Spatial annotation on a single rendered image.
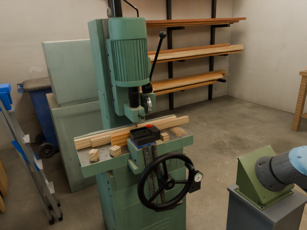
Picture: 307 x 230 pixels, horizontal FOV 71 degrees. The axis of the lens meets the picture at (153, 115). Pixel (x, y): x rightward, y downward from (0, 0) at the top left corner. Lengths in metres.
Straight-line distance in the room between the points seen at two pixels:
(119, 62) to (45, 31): 2.41
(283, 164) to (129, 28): 0.95
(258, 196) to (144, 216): 0.62
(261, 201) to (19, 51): 3.10
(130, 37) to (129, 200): 0.81
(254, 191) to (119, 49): 0.99
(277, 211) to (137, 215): 0.73
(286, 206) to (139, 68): 1.04
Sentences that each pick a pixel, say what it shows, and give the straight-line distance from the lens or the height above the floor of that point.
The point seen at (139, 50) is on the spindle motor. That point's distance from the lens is 1.04.
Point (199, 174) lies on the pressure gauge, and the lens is 1.29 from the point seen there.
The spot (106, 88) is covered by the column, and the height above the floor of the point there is 1.15.
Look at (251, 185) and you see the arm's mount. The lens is 1.31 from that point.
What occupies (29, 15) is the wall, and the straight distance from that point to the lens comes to 3.38.
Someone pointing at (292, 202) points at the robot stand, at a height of 0.55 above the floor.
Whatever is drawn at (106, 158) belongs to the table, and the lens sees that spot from 1.05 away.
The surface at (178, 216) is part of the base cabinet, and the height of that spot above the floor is 0.36.
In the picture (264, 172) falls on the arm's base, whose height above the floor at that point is 0.73.
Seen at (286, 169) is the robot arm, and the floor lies 0.81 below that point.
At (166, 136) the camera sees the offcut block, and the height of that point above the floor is 0.93.
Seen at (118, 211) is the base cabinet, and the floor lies 0.58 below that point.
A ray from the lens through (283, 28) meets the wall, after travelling 4.35.
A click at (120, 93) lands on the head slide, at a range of 1.21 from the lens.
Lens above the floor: 1.44
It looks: 21 degrees down
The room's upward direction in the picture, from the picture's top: 3 degrees counter-clockwise
